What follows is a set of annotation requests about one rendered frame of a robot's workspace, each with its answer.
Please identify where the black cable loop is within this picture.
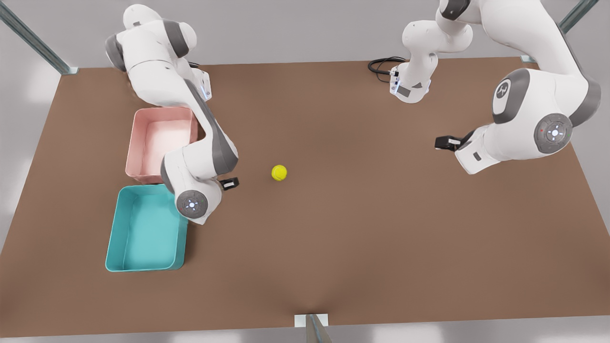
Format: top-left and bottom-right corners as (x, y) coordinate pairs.
(368, 57), (407, 83)

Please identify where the teal plastic bin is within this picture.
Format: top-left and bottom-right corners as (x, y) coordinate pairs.
(105, 185), (189, 272)

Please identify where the pink plastic bin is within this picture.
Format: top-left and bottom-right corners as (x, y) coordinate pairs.
(125, 107), (205, 185)

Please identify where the silver frame post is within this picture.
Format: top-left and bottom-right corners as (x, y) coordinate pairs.
(520, 0), (600, 64)
(295, 313), (333, 343)
(0, 2), (79, 75)

